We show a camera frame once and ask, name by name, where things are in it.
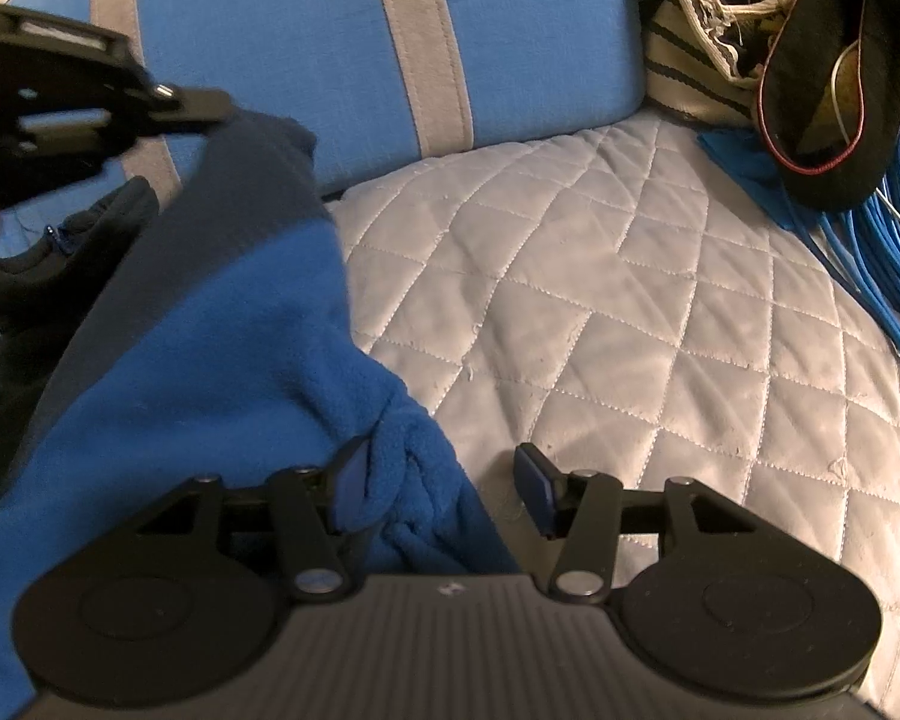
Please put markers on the grey quilted bedspread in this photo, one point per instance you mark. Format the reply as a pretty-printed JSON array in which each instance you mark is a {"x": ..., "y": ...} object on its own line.
[{"x": 630, "y": 300}]

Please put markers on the black cloth with red trim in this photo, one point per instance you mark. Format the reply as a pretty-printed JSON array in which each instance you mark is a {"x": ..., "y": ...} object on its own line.
[{"x": 810, "y": 90}]

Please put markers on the small blue grey-striped cushion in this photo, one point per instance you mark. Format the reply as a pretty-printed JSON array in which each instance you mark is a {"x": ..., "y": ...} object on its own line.
[{"x": 540, "y": 30}]

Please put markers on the blue and navy fleece jacket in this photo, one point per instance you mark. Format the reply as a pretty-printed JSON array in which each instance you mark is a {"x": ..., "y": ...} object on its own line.
[{"x": 217, "y": 360}]

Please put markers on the small blue cloth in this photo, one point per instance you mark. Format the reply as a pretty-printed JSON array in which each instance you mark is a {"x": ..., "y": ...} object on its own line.
[{"x": 742, "y": 161}]

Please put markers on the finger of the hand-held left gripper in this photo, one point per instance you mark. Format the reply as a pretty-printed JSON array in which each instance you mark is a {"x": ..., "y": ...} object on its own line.
[{"x": 195, "y": 111}]

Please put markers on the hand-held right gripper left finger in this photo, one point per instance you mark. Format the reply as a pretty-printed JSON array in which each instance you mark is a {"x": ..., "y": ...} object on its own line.
[{"x": 349, "y": 480}]

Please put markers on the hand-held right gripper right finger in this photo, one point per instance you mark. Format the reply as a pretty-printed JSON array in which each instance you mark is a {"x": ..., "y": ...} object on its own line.
[{"x": 536, "y": 491}]

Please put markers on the striped canvas bag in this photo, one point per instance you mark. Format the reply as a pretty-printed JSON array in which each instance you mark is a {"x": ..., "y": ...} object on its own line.
[{"x": 682, "y": 37}]

